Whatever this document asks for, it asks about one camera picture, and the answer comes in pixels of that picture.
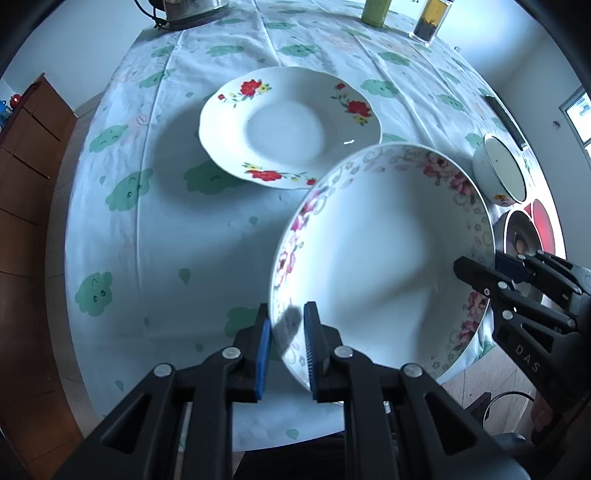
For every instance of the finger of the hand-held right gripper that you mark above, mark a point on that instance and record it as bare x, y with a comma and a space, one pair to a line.
510, 268
480, 277

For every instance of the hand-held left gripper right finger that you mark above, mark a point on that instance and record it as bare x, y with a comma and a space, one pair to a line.
311, 350

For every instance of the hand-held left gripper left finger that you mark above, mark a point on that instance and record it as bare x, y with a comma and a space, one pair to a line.
262, 357

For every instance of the red plastic bowl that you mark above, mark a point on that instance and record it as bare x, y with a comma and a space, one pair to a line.
545, 226

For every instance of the large pink floral bowl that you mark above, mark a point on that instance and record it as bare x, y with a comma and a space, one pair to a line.
383, 258

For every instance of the stainless steel bowl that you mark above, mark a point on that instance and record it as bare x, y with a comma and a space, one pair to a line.
517, 235

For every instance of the white enamel bowl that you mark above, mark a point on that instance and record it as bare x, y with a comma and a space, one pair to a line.
501, 166

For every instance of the person's dark clothing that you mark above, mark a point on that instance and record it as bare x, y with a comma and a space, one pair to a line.
291, 461

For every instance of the white tablecloth with green clouds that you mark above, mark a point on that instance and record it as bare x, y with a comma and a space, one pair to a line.
161, 258

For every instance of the black phone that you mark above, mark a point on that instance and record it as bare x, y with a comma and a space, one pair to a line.
505, 121

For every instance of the window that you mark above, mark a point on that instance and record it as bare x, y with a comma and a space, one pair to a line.
579, 120

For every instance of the white plate with red flowers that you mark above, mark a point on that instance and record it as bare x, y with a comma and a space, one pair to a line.
286, 129

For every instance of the glass jar with dark contents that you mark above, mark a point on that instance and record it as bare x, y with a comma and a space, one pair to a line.
430, 21

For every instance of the green cup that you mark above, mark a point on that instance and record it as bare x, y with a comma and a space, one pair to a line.
376, 11

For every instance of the wooden cabinet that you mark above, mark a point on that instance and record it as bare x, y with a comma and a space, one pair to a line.
27, 184

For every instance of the glass kettle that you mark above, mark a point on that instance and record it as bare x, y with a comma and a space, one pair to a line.
189, 9

